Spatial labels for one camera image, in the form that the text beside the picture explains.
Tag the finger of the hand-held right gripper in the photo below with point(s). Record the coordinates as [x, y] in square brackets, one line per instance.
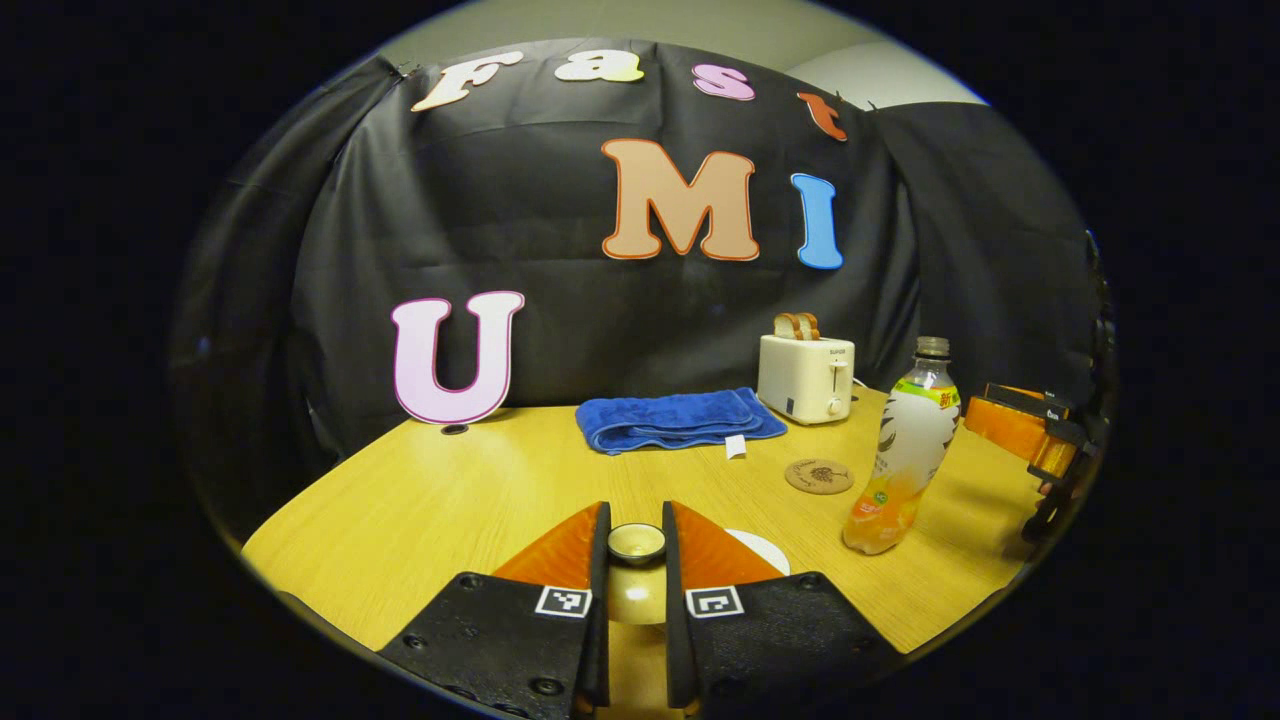
[1010, 430]
[1030, 400]

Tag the round cork coaster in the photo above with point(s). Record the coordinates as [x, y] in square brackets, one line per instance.
[819, 476]

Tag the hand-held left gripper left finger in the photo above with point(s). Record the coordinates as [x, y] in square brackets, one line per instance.
[601, 640]

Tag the white teacup lid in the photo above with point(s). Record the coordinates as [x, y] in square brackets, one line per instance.
[636, 545]

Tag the blue folded towel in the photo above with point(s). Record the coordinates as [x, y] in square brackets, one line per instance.
[675, 418]

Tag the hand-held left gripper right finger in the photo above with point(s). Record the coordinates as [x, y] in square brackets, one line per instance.
[675, 650]

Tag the black backdrop cloth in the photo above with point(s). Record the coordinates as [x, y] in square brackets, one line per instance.
[560, 250]

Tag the white toaster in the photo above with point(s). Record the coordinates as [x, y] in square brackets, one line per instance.
[805, 380]

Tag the toast bread slice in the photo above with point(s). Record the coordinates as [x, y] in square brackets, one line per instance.
[785, 327]
[808, 325]

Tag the white teacup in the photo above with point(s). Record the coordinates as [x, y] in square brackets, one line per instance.
[765, 550]

